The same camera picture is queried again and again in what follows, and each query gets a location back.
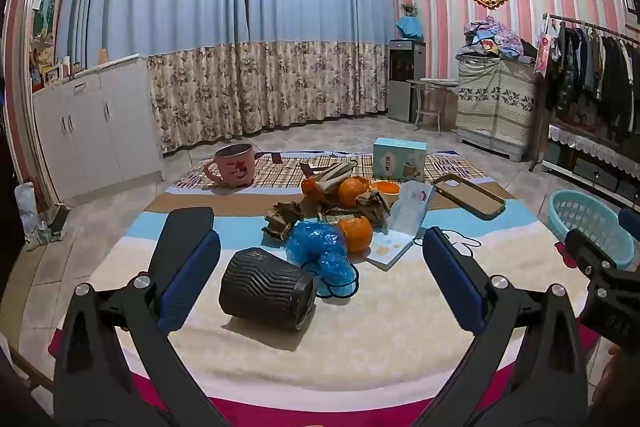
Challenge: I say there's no pink enamel mug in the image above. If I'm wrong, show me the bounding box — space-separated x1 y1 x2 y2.
203 143 256 188

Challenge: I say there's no pastel greeting card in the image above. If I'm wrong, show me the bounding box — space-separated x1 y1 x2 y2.
367 181 434 271

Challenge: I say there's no light blue cardboard box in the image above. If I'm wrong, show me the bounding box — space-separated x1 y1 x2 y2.
372 138 427 182

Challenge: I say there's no small cream bowl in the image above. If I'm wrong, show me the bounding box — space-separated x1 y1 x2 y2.
370 180 400 206

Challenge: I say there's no brown paper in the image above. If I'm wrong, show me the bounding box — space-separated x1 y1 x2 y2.
262 202 304 242
355 190 390 228

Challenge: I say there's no green wall poster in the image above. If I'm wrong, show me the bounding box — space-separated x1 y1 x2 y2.
32 0 56 41

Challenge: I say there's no small metal stool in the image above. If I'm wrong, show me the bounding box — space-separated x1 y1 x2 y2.
409 78 459 133

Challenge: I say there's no person right hand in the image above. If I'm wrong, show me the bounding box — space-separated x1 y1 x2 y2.
587 345 639 426

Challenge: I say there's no pile of clothes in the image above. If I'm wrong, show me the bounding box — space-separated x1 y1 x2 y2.
456 15 537 64

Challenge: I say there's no blue potted plant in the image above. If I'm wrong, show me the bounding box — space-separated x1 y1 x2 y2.
396 3 424 42

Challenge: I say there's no clothes rack with garments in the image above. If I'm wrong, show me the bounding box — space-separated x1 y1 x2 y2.
533 13 639 178

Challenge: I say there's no water dispenser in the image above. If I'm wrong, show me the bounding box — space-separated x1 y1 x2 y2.
386 39 425 122

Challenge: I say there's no blue plastic bag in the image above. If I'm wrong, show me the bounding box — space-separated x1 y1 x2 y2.
285 221 359 299

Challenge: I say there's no cloth covered cabinet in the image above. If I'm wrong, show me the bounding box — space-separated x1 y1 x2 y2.
456 55 537 161

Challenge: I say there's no low shelf with lace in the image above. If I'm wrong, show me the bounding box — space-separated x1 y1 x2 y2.
538 124 639 211

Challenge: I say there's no black ribbed cylinder speaker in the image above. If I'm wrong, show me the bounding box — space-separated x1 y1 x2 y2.
219 247 318 331

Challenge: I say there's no white cabinet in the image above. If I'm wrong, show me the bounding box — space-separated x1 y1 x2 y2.
32 54 164 202

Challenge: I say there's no blue floral curtain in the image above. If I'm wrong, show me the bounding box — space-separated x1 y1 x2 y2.
56 0 394 153

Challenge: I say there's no light blue plastic basket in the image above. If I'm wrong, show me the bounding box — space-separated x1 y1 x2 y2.
547 190 634 269

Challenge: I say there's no orange peel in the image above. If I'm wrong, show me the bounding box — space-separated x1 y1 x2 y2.
337 217 373 255
302 176 370 208

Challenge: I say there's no brown phone case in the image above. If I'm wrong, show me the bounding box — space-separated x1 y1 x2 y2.
432 173 506 221

